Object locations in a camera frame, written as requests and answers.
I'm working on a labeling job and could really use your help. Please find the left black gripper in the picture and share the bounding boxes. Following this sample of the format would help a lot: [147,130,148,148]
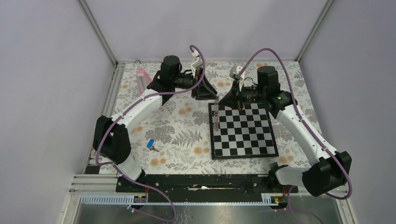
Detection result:
[172,68,218,100]

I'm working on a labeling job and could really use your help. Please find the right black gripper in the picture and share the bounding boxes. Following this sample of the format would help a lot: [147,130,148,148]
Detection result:
[219,80,266,111]

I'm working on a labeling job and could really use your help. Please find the blue headed key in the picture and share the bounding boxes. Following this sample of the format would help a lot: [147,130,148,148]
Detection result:
[147,139,159,152]

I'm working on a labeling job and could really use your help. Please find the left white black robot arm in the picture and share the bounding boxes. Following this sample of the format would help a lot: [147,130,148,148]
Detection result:
[92,52,217,192]

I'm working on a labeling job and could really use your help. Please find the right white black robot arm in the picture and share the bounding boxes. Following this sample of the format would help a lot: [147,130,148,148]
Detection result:
[219,65,352,199]

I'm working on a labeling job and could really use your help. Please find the black white chessboard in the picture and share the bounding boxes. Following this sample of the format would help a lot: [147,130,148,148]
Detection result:
[208,103,279,160]

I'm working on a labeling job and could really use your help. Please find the floral patterned table mat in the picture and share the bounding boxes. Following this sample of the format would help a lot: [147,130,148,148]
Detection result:
[114,62,324,174]

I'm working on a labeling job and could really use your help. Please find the pink metronome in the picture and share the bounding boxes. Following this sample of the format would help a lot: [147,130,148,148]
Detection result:
[136,70,152,96]

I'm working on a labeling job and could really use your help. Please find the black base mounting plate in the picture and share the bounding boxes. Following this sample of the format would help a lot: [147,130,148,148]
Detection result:
[115,174,298,203]

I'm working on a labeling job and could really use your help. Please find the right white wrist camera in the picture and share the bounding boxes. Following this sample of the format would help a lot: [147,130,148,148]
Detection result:
[229,65,245,81]

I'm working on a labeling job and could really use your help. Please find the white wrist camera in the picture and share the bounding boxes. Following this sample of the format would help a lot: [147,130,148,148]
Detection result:
[191,50,203,77]
[229,65,245,81]

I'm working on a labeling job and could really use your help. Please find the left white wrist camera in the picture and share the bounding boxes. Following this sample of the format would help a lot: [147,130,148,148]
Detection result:
[191,50,203,77]

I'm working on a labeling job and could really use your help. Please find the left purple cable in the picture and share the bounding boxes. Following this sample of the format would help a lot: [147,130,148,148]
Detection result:
[95,45,206,222]

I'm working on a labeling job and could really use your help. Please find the purple cable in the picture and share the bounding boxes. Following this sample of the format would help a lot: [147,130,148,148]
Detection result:
[95,45,206,222]
[235,48,354,224]

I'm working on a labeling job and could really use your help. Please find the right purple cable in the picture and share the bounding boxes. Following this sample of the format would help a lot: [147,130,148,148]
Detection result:
[235,48,354,224]

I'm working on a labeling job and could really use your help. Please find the grey slotted cable duct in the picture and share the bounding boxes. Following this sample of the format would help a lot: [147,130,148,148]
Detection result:
[80,194,278,206]

